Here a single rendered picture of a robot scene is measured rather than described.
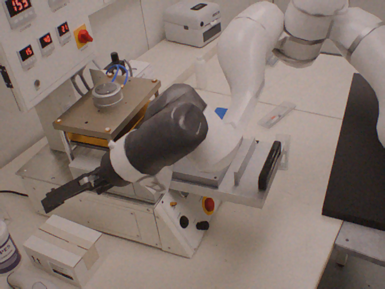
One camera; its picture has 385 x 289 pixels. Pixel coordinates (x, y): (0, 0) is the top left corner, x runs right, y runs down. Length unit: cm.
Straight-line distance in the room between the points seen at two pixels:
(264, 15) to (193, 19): 117
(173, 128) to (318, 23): 45
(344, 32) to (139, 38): 135
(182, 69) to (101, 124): 94
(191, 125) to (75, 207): 67
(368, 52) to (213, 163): 41
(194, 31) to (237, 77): 125
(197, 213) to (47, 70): 56
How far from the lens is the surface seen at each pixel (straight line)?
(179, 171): 106
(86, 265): 117
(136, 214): 114
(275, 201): 131
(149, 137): 69
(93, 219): 127
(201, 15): 210
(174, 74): 193
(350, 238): 124
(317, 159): 147
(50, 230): 124
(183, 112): 67
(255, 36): 90
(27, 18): 111
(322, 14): 96
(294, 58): 103
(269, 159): 105
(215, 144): 76
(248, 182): 105
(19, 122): 173
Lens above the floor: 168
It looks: 37 degrees down
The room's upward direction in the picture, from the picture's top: 7 degrees counter-clockwise
